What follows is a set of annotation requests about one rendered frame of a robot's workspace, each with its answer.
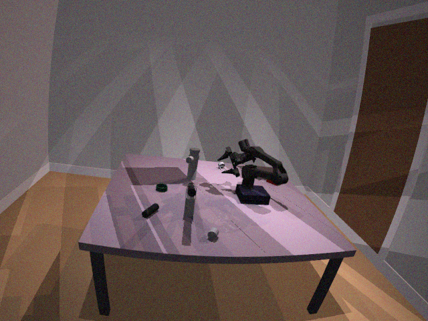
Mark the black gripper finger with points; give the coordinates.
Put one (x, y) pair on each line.
(223, 157)
(230, 171)

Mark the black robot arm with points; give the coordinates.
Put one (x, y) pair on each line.
(250, 172)

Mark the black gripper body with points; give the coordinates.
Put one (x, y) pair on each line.
(235, 170)

